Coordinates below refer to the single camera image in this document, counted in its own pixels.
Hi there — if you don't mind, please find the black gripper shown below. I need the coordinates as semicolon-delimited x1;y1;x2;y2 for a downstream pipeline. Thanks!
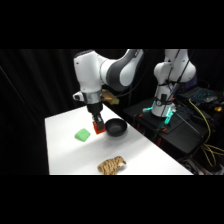
86;102;106;132

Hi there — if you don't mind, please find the red cube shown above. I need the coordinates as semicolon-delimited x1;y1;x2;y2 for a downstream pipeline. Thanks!
92;120;107;135

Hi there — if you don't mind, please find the black bowl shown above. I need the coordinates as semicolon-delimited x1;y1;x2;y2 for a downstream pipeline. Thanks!
104;117;129;138

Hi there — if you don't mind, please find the green block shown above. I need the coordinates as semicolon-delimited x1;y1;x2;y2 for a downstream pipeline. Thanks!
73;127;92;142

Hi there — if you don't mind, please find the yellowish wrist circuit board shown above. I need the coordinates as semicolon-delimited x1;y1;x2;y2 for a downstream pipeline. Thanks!
101;89;120;106

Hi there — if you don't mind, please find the striped tiger plush toy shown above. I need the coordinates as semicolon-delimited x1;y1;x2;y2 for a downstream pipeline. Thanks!
96;156;128;176

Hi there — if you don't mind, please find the black curtain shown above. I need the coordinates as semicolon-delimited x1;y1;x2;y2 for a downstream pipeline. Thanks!
0;49;224;176

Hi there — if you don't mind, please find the black robot stand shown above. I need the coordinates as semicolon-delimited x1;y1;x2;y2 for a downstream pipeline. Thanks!
122;97;224;162

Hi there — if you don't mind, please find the black laptop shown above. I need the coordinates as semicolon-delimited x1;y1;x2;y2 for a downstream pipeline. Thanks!
181;85;224;105

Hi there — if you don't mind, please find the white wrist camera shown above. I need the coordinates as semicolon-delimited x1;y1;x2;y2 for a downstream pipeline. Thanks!
72;91;84;102

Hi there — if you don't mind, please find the yellow cable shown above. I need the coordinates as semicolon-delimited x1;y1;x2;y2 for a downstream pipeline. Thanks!
187;98;224;168

